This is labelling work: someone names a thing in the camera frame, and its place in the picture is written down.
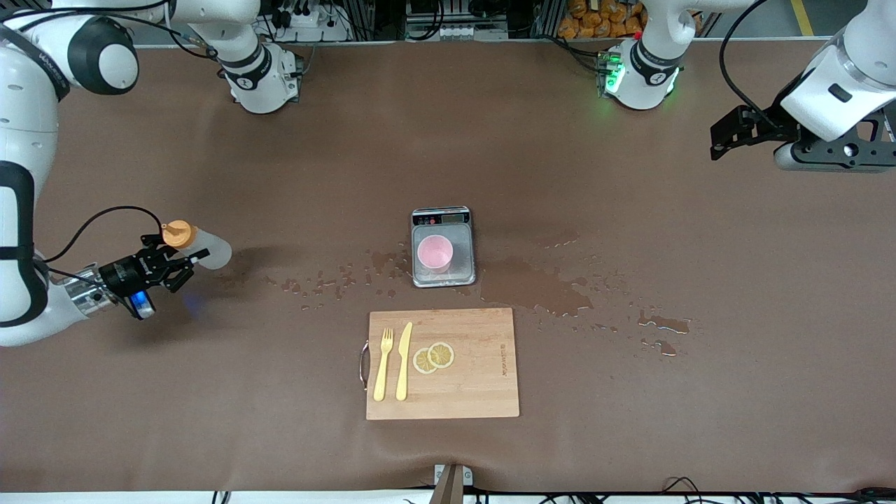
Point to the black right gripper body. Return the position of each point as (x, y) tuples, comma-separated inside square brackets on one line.
[(124, 273)]

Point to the pink plastic cup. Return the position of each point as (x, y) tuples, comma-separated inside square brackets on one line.
[(435, 253)]

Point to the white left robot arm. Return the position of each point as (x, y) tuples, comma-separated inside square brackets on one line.
[(647, 66)]

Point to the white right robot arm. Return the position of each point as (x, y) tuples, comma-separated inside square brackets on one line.
[(21, 140)]

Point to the brown table cover mat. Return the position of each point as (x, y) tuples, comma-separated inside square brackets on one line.
[(280, 406)]

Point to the orange snack packets pile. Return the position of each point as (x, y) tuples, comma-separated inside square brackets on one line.
[(584, 21)]

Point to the yellow plastic fork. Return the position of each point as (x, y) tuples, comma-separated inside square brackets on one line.
[(381, 371)]

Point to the yellow plastic knife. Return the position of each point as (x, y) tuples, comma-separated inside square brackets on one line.
[(403, 364)]

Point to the lemon slice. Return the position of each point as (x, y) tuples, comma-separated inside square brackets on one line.
[(442, 354), (420, 362)]

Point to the white power strip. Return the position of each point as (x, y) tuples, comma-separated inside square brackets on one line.
[(315, 28)]

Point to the silver digital kitchen scale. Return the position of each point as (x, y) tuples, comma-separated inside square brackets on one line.
[(462, 276)]

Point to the bamboo cutting board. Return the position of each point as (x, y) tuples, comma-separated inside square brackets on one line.
[(476, 378)]

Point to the metal table edge bracket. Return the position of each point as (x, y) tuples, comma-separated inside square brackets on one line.
[(467, 476)]

